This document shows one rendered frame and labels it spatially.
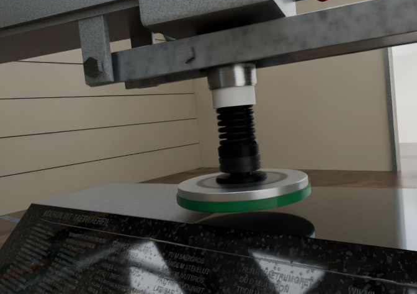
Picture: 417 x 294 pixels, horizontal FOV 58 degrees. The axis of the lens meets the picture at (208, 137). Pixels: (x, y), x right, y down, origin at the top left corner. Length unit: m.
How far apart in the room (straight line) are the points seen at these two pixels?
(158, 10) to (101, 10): 0.11
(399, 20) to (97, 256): 0.59
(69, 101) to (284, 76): 3.38
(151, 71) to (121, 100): 5.89
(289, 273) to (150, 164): 6.36
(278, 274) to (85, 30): 0.47
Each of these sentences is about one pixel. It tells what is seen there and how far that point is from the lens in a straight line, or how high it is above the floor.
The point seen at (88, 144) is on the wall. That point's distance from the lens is 6.12.
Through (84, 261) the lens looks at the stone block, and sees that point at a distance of 0.74.
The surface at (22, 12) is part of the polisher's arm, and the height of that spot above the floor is 1.19.
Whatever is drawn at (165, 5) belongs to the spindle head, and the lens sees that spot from 0.57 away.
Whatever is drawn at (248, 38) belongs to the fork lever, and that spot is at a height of 1.09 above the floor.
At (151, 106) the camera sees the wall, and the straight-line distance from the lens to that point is 6.87.
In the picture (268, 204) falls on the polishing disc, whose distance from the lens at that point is 0.54.
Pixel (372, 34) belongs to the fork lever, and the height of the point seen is 1.07.
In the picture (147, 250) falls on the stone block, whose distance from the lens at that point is 0.64.
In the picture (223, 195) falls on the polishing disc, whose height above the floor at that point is 0.87.
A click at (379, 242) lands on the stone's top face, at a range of 0.49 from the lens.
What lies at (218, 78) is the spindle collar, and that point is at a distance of 0.60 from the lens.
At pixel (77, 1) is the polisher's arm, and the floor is 1.19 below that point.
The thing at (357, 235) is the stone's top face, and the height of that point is 0.82.
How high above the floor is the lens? 0.98
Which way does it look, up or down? 3 degrees down
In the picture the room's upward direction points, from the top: 6 degrees counter-clockwise
